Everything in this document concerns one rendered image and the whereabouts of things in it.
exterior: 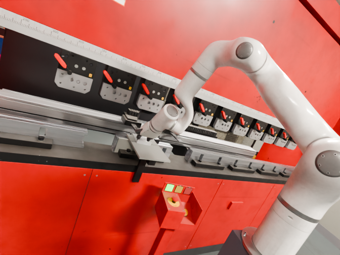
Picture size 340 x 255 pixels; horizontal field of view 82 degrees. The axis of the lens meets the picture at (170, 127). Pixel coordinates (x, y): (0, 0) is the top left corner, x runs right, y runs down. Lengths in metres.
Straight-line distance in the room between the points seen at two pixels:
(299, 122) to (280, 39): 1.01
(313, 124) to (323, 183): 0.19
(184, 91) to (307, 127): 0.46
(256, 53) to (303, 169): 0.36
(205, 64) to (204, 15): 0.44
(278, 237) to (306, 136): 0.32
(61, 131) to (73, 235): 0.62
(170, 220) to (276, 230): 0.58
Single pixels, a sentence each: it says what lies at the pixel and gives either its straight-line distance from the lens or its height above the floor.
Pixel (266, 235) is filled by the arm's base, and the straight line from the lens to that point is 0.76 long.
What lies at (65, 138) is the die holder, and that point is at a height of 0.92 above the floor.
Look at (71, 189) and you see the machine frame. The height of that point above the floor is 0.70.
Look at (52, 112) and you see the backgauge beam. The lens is 1.35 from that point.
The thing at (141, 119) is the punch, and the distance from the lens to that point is 1.18.
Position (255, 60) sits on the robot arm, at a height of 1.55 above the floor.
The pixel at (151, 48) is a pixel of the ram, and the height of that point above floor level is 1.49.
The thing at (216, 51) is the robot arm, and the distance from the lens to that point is 0.82.
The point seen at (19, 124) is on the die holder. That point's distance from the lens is 1.13.
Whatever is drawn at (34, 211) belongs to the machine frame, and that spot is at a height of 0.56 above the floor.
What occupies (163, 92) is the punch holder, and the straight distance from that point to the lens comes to 1.14.
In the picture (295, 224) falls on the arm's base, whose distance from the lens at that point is 0.72.
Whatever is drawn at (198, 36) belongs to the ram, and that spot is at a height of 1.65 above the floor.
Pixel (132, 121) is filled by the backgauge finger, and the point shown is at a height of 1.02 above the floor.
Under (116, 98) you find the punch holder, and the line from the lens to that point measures 1.07.
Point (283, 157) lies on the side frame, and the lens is 2.98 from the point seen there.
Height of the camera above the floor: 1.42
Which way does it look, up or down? 15 degrees down
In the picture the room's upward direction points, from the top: 22 degrees clockwise
